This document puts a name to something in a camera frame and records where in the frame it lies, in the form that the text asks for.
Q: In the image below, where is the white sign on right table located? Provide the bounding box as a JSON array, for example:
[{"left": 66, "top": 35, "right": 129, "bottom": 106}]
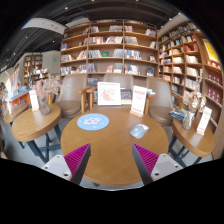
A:
[{"left": 196, "top": 106, "right": 212, "bottom": 135}]

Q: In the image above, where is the round blue mouse pad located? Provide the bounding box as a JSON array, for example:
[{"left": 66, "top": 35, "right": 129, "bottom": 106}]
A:
[{"left": 77, "top": 113, "right": 109, "bottom": 131}]

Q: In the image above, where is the round wooden left table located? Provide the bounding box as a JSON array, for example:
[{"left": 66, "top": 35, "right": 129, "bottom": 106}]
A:
[{"left": 11, "top": 103, "right": 63, "bottom": 164}]

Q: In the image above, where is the vase with dried flowers left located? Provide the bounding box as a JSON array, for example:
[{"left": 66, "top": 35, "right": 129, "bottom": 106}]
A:
[{"left": 32, "top": 75, "right": 60, "bottom": 115}]

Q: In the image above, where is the beige armchair right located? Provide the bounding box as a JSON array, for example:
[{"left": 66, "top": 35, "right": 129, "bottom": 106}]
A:
[{"left": 145, "top": 77, "right": 173, "bottom": 126}]

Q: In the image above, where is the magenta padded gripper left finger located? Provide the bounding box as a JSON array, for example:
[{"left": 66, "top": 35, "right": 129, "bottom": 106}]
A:
[{"left": 41, "top": 143, "right": 92, "bottom": 186}]

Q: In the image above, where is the white red sign stand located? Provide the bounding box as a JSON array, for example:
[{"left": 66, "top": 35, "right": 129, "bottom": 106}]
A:
[{"left": 130, "top": 86, "right": 147, "bottom": 117}]

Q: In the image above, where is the distant bookshelf left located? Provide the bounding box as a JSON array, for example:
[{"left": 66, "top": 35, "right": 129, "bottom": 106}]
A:
[{"left": 23, "top": 54, "right": 43, "bottom": 88}]

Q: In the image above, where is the round wooden right table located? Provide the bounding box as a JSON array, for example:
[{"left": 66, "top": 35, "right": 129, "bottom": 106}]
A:
[{"left": 168, "top": 118, "right": 215, "bottom": 167}]

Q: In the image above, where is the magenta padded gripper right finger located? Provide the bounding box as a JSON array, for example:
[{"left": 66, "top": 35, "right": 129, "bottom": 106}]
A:
[{"left": 131, "top": 143, "right": 184, "bottom": 186}]

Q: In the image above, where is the wooden bookshelf right wall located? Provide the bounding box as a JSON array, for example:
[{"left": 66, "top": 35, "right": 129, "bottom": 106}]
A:
[{"left": 158, "top": 21, "right": 224, "bottom": 132}]

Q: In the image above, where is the white sign on left table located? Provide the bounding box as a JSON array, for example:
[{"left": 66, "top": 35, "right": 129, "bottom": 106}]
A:
[{"left": 29, "top": 90, "right": 39, "bottom": 111}]

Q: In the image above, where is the stack of books right table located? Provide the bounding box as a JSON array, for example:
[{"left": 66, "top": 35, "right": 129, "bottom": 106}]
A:
[{"left": 169, "top": 109, "right": 186, "bottom": 121}]

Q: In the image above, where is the white framed picture card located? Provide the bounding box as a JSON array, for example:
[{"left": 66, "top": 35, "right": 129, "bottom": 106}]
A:
[{"left": 97, "top": 82, "right": 121, "bottom": 105}]

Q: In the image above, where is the vase with dried flowers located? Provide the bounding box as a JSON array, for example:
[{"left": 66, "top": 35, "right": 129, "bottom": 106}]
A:
[
  {"left": 182, "top": 78, "right": 206, "bottom": 130},
  {"left": 32, "top": 75, "right": 60, "bottom": 115}
]

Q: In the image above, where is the round wooden centre table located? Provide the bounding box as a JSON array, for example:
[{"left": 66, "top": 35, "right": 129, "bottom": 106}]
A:
[{"left": 61, "top": 108, "right": 168, "bottom": 186}]

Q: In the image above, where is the white sign on table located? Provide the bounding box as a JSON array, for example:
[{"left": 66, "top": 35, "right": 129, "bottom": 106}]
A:
[
  {"left": 29, "top": 90, "right": 39, "bottom": 111},
  {"left": 196, "top": 106, "right": 212, "bottom": 135}
]

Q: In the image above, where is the vase with dried flowers right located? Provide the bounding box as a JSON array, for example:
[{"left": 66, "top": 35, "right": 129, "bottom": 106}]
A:
[{"left": 182, "top": 78, "right": 206, "bottom": 130}]

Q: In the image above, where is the round wooden table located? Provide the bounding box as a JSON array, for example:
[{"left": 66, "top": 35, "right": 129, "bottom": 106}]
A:
[
  {"left": 61, "top": 108, "right": 168, "bottom": 186},
  {"left": 11, "top": 103, "right": 63, "bottom": 164},
  {"left": 168, "top": 118, "right": 215, "bottom": 167}
]

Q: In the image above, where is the large wooden bookshelf centre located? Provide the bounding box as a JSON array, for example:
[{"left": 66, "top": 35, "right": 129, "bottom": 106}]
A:
[{"left": 60, "top": 19, "right": 159, "bottom": 84}]

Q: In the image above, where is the beige armchair left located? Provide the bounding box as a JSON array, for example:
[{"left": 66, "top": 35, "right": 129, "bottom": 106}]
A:
[{"left": 56, "top": 73, "right": 89, "bottom": 118}]

